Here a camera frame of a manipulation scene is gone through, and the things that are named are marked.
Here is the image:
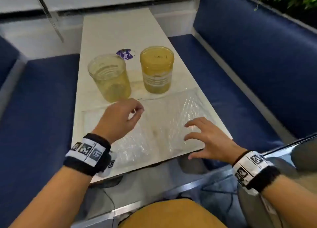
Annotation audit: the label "person's right hand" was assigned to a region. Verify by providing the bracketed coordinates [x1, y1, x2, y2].
[184, 117, 247, 165]

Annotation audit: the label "person's left hand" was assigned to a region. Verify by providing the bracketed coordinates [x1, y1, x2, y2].
[92, 98, 144, 144]

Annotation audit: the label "person's left forearm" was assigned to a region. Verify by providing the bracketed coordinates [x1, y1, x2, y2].
[10, 165, 92, 228]

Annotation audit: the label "person's right forearm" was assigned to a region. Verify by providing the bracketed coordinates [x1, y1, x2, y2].
[260, 174, 317, 228]

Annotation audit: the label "clear plastic wrap sheet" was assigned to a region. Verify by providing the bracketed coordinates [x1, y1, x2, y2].
[82, 87, 224, 167]

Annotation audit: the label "clear open plastic cup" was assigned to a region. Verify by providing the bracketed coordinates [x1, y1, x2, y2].
[87, 54, 132, 103]

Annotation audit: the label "yellow plastic cup with lid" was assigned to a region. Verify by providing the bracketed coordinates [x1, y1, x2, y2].
[140, 46, 175, 94]

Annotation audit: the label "purple round sticker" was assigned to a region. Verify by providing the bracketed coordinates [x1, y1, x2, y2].
[116, 48, 136, 60]

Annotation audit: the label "black wristband with marker tags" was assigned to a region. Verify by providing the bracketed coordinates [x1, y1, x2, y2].
[232, 150, 281, 195]
[63, 133, 112, 177]

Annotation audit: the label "yellow shirt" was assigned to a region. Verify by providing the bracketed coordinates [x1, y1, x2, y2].
[124, 198, 227, 228]

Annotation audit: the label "blue bench seat cushion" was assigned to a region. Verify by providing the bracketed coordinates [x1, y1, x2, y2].
[168, 34, 285, 170]
[0, 53, 81, 228]

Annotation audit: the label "grey trousers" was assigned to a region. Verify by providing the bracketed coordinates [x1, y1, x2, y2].
[236, 136, 317, 228]

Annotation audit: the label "blue bench backrest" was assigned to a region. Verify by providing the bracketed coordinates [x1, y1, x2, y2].
[193, 0, 317, 139]

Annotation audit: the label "metal pole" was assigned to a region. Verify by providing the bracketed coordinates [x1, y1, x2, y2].
[31, 0, 65, 43]

